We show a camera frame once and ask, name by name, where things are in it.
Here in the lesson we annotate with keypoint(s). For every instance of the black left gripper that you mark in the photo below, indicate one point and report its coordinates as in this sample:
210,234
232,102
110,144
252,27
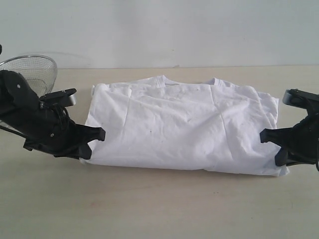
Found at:
68,139

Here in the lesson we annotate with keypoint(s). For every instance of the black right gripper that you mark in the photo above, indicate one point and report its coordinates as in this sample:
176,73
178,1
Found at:
298,144

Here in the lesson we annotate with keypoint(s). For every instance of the white t-shirt with red logo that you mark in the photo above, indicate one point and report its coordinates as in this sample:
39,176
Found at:
159,123

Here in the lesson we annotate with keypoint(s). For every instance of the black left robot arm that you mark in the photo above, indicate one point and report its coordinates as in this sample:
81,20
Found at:
31,109

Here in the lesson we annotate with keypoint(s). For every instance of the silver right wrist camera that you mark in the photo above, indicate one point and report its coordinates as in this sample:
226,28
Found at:
301,99

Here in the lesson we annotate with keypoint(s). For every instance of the metal wire mesh basket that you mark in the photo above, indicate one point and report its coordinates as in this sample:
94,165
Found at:
23,80

